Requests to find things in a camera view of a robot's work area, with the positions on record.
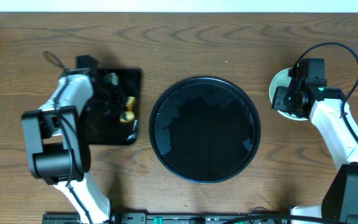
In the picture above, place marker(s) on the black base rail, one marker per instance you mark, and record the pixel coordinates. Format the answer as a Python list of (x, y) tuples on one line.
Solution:
[(256, 215)]

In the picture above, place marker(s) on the light blue plate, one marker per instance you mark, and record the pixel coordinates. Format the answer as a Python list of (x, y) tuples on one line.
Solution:
[(282, 79)]

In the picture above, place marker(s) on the yellow green scrub sponge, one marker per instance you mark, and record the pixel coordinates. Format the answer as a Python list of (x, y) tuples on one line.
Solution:
[(128, 115)]

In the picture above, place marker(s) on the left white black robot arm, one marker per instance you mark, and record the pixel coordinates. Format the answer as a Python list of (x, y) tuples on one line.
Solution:
[(58, 152)]

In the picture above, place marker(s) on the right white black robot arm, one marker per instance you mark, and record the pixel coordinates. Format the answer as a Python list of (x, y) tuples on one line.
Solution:
[(328, 111)]

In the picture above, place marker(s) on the rectangular black tray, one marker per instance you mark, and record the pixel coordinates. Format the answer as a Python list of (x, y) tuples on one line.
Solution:
[(111, 132)]

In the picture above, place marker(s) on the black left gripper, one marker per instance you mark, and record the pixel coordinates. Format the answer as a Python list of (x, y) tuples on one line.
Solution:
[(117, 101)]

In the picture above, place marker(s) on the round black tray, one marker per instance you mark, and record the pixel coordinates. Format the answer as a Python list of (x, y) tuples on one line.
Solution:
[(205, 129)]

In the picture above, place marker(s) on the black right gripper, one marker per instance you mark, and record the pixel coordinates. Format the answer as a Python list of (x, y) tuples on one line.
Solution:
[(277, 102)]

